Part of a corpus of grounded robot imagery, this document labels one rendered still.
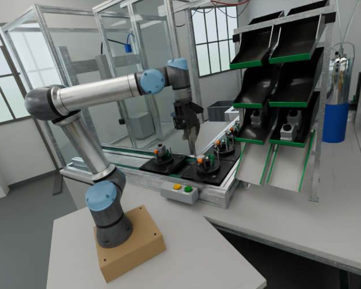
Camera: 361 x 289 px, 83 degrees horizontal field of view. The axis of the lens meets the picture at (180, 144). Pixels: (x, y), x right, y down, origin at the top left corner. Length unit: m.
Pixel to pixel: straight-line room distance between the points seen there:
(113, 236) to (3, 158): 3.84
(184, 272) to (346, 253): 0.58
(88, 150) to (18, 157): 3.68
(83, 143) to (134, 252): 0.47
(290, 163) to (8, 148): 4.27
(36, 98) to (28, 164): 3.83
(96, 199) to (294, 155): 0.85
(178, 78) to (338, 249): 0.85
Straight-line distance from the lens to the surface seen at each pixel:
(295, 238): 1.00
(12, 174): 4.69
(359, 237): 1.08
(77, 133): 0.92
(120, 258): 0.91
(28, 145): 4.49
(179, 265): 0.92
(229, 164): 1.24
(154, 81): 0.67
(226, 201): 1.08
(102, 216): 0.88
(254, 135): 0.99
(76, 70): 1.86
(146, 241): 0.91
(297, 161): 1.04
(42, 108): 0.78
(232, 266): 0.90
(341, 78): 1.69
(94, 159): 0.94
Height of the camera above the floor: 1.58
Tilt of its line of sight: 22 degrees down
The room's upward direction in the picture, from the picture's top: 11 degrees counter-clockwise
